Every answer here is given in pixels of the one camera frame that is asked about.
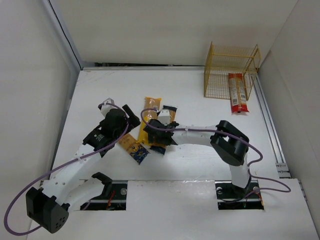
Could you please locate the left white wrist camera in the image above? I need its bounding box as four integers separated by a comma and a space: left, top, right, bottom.
98, 98, 116, 118

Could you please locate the orange blue pasta bag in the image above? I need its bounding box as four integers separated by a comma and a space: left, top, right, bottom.
118, 133, 150, 165

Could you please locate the yellow spaghetti bag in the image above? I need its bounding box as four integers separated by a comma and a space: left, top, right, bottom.
138, 96, 162, 146

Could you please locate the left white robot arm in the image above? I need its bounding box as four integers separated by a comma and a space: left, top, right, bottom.
25, 102, 141, 234

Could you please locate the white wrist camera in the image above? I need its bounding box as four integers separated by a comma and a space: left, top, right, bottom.
98, 98, 116, 118
157, 108, 171, 126

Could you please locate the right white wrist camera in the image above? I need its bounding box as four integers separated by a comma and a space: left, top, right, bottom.
157, 108, 171, 126

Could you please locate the yellow wire shelf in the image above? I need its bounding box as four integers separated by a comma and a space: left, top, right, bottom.
203, 41, 262, 102

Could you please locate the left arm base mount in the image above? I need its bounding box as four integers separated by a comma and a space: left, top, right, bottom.
80, 180, 128, 211

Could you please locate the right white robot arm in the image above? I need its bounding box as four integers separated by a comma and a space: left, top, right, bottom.
143, 119, 251, 189

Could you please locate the red white spaghetti bag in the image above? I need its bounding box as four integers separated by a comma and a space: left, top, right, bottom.
228, 73, 249, 113

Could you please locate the dark blue spaghetti bag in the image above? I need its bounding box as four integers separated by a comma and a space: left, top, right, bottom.
150, 105, 177, 155

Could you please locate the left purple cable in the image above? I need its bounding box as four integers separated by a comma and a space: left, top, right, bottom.
4, 102, 130, 236

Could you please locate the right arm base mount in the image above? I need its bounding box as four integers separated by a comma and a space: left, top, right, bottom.
215, 180, 264, 210

